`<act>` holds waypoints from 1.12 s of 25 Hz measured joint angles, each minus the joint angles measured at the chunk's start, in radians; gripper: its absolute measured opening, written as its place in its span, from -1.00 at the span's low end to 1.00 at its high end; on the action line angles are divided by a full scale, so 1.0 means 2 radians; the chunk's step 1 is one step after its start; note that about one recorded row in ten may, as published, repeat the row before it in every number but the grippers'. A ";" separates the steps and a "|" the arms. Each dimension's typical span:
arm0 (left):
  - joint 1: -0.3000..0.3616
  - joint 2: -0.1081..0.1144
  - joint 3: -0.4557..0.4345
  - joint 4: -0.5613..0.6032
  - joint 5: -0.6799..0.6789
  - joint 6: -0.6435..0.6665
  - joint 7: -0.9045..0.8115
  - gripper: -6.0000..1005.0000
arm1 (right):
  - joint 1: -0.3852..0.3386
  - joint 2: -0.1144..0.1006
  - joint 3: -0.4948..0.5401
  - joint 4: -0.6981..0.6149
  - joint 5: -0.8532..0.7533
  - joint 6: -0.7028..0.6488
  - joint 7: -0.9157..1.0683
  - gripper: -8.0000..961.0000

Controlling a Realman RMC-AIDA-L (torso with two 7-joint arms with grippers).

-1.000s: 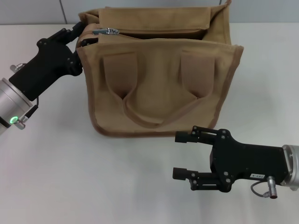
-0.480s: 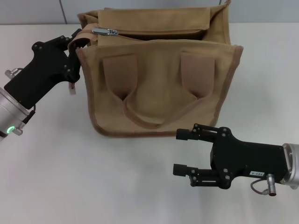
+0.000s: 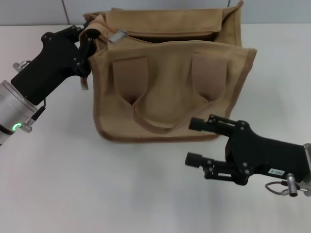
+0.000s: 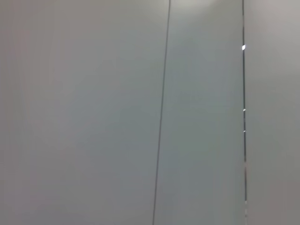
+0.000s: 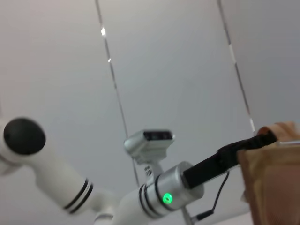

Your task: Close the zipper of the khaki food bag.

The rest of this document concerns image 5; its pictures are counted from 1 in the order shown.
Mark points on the silver head camera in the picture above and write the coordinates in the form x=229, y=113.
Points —
x=150, y=143

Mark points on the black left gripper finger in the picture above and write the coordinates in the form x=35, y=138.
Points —
x=253, y=143

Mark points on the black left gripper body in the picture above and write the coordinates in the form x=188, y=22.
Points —
x=206, y=171

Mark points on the khaki canvas food bag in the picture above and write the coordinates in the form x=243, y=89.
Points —
x=274, y=182

